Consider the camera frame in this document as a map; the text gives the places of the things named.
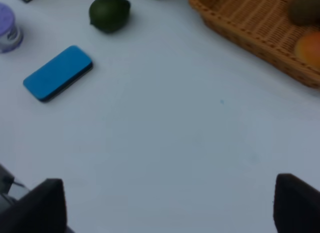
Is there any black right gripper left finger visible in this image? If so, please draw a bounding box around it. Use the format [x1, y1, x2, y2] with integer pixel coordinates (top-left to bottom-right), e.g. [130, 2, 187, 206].
[0, 178, 68, 233]

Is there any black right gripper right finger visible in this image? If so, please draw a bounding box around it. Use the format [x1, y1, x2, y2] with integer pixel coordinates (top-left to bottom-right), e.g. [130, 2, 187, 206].
[273, 173, 320, 233]

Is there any orange peach fruit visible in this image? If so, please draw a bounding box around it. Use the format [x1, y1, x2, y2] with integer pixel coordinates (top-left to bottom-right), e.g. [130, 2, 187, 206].
[294, 31, 320, 70]

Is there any purple lid round can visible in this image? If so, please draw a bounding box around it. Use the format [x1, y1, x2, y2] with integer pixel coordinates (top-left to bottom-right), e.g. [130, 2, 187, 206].
[0, 2, 24, 54]

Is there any brown kiwi fruit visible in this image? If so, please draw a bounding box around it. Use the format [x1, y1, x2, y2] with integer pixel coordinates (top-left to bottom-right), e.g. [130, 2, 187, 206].
[288, 0, 320, 26]

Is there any blue whiteboard eraser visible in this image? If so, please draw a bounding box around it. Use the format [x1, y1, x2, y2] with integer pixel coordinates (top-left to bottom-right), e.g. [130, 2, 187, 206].
[23, 45, 93, 102]

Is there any orange wicker basket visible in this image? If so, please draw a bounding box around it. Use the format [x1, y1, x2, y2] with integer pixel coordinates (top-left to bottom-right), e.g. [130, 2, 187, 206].
[188, 0, 320, 89]

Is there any green lime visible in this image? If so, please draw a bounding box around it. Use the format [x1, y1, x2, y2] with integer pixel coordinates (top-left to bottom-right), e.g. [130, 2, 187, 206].
[88, 0, 131, 34]

